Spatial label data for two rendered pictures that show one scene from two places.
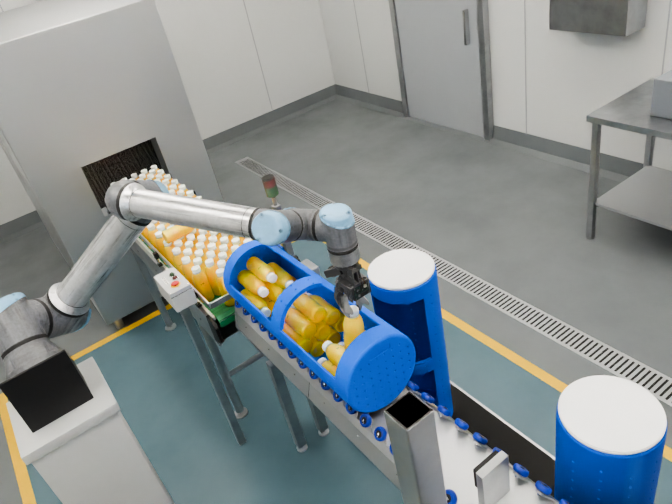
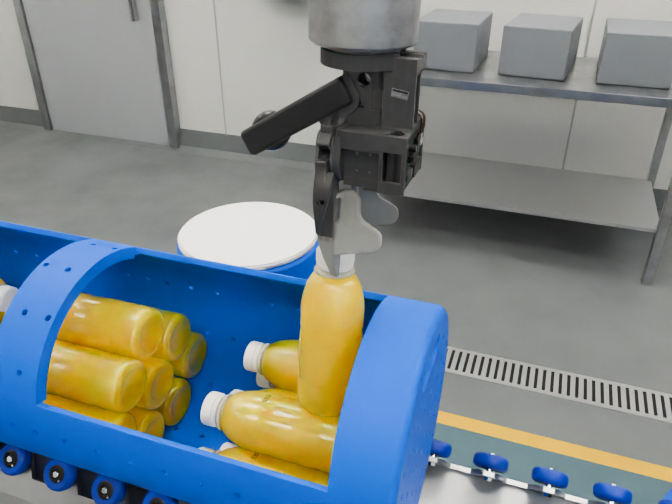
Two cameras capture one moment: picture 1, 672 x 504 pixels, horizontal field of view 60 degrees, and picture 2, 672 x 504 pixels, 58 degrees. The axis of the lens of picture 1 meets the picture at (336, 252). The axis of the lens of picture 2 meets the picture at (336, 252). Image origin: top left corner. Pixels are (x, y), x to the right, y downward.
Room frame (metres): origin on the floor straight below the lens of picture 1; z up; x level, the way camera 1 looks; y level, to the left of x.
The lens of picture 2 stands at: (1.02, 0.35, 1.61)
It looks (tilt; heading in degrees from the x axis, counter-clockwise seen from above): 30 degrees down; 318
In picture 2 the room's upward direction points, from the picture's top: straight up
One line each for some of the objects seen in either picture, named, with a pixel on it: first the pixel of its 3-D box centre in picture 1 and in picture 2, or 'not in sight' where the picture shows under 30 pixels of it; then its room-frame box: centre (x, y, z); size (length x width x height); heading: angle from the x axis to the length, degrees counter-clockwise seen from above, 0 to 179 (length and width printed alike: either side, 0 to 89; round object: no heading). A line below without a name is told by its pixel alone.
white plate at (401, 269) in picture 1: (400, 268); (248, 233); (1.94, -0.24, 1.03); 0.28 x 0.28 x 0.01
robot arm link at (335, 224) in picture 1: (338, 228); not in sight; (1.40, -0.02, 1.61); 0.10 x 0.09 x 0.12; 61
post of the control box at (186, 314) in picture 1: (213, 376); not in sight; (2.15, 0.73, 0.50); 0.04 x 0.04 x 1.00; 29
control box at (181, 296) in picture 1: (175, 288); not in sight; (2.15, 0.73, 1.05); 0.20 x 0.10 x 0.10; 29
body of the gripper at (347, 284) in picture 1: (350, 277); (368, 118); (1.39, -0.02, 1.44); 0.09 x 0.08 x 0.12; 29
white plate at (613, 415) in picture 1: (610, 412); not in sight; (1.04, -0.65, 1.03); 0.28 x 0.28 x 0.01
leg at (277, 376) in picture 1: (288, 407); not in sight; (2.01, 0.40, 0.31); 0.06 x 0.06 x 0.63; 29
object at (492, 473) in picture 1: (491, 479); not in sight; (0.94, -0.27, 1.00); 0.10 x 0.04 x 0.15; 119
